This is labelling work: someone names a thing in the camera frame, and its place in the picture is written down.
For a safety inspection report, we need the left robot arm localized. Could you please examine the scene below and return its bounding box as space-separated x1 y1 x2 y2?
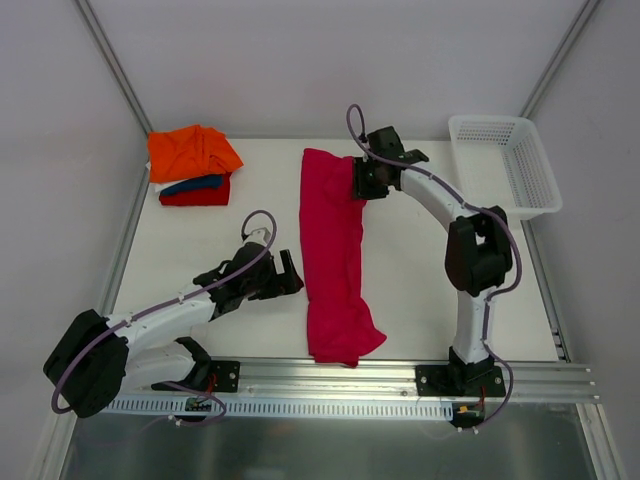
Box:
43 242 304 418

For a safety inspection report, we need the aluminium mounting rail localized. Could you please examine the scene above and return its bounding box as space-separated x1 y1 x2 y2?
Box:
212 358 602 404

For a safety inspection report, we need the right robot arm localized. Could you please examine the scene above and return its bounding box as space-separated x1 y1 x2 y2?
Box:
351 127 522 398

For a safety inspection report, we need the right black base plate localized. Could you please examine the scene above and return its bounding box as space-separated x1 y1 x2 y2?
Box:
415 363 506 398

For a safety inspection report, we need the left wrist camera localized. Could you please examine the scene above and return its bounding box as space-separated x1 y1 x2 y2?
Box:
243 227 272 247

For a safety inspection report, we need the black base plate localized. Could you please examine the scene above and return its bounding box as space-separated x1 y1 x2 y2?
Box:
151 356 241 393
415 363 506 398

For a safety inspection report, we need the white plastic basket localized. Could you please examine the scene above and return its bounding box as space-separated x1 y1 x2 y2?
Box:
448 115 563 221

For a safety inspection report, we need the red folded t shirt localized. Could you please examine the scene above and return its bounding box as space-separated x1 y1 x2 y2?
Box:
159 176 231 207

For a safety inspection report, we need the magenta t shirt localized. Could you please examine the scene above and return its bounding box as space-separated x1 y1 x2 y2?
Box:
299 148 387 368

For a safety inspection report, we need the white slotted cable duct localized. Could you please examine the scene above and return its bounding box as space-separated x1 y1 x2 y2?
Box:
104 395 453 422

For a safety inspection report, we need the blue folded t shirt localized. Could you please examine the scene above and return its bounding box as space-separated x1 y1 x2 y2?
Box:
160 175 226 196

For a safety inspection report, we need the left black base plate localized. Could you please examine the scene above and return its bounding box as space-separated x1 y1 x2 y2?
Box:
151 356 241 393

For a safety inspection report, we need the orange folded t shirt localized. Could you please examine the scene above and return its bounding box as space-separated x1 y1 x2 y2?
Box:
147 124 244 183

